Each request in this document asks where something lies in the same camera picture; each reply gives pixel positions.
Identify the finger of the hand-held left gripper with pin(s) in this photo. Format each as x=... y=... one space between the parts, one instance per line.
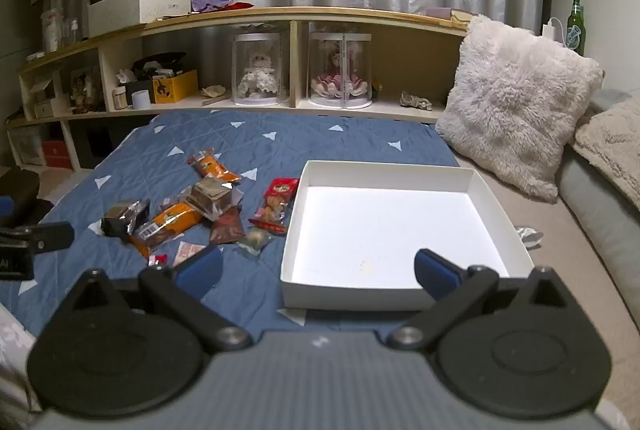
x=50 y=237
x=7 y=206

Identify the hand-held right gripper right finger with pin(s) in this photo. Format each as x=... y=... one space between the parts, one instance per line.
x=434 y=277

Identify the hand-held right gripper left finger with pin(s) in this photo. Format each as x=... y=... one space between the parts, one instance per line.
x=200 y=271

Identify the white pink-print snack packet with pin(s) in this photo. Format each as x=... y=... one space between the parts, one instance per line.
x=187 y=252

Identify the small red candy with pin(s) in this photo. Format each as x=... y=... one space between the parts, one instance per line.
x=159 y=259

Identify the brown snack packet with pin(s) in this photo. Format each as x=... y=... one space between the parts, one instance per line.
x=227 y=227

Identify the orange packet with clear end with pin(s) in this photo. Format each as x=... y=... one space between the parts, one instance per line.
x=170 y=220

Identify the clear-wrapped round candy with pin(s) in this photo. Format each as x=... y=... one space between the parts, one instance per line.
x=255 y=240

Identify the clear-wrapped brown cake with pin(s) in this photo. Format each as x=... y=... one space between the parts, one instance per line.
x=212 y=197

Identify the silver-wrapped dark snack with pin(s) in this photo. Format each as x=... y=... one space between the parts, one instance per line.
x=122 y=217

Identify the white cardboard box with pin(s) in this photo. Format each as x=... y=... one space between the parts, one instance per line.
x=380 y=220

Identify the red cookie packet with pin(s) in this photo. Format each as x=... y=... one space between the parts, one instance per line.
x=275 y=205

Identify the orange snack packet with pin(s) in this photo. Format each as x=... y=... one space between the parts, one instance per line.
x=212 y=165

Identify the dark object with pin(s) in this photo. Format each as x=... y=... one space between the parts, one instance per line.
x=20 y=187

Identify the clear storage bin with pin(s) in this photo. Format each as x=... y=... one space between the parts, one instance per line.
x=25 y=145

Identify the red box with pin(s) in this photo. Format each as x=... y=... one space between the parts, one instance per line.
x=55 y=154

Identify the white patterned cloth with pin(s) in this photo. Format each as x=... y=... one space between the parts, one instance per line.
x=12 y=350

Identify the silver foil wrapper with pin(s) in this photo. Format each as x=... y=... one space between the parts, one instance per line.
x=530 y=236

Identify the open cardboard box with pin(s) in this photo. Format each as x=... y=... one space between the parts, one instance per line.
x=46 y=102

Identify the framed picture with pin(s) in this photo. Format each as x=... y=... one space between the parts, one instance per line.
x=86 y=89

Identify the black tissue box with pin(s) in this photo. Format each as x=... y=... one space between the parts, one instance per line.
x=137 y=88

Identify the white flower ornament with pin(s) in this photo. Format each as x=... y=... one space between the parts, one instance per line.
x=124 y=76

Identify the beaded hair accessory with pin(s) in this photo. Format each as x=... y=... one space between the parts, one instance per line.
x=415 y=101

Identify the group of clear bottles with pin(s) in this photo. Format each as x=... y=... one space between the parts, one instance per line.
x=55 y=32

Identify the beige seashell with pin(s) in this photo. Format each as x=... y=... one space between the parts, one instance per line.
x=213 y=90

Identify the yellow cardboard box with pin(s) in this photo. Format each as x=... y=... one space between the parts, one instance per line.
x=175 y=88

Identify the grey cushion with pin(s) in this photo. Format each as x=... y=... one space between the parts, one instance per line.
x=610 y=220

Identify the fluffy white pillow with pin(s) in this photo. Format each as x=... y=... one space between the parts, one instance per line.
x=515 y=99

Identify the doll in white dress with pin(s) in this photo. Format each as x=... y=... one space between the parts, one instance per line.
x=257 y=74

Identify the black hat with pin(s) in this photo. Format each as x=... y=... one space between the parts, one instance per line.
x=160 y=59

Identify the doll in pink dress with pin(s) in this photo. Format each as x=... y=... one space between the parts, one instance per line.
x=340 y=77

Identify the beige textured pillow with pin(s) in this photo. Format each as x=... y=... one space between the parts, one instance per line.
x=615 y=144

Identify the white storage box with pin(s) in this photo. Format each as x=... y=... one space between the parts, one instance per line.
x=135 y=12

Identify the white-dress doll in case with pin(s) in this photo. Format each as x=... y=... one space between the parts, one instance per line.
x=260 y=39

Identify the pink-dress doll in case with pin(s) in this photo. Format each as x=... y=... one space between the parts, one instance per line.
x=340 y=38

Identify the cream book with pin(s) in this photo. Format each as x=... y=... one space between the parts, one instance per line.
x=465 y=15

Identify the lilac box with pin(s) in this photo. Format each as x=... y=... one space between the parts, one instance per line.
x=439 y=12

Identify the red cloth item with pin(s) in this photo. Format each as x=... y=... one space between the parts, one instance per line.
x=240 y=5

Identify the purple plastic bag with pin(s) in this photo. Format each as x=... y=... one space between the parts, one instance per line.
x=210 y=1

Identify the white charger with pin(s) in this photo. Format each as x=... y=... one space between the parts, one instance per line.
x=550 y=29

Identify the wooden shelf unit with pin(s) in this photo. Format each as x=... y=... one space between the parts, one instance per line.
x=300 y=13

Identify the green beer bottle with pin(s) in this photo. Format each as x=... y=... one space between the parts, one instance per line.
x=576 y=29

